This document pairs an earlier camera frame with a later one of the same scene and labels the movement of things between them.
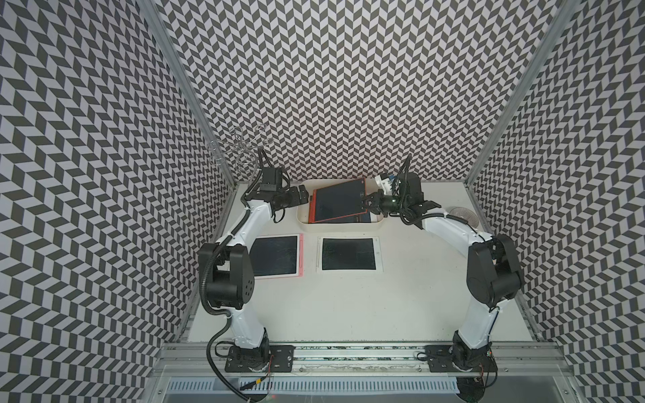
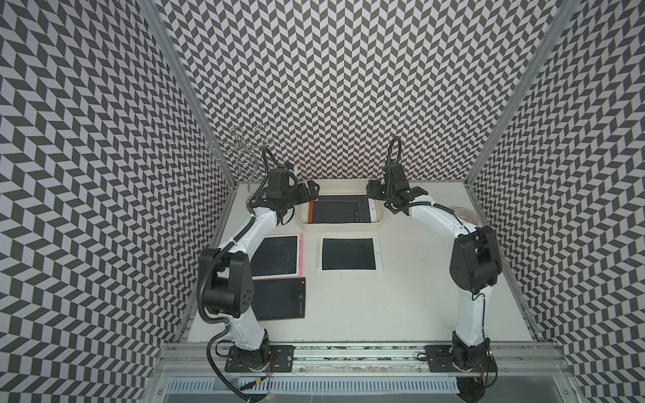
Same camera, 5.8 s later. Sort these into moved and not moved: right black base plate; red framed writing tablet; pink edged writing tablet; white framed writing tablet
Moved: red framed writing tablet
Not moved: pink edged writing tablet; right black base plate; white framed writing tablet
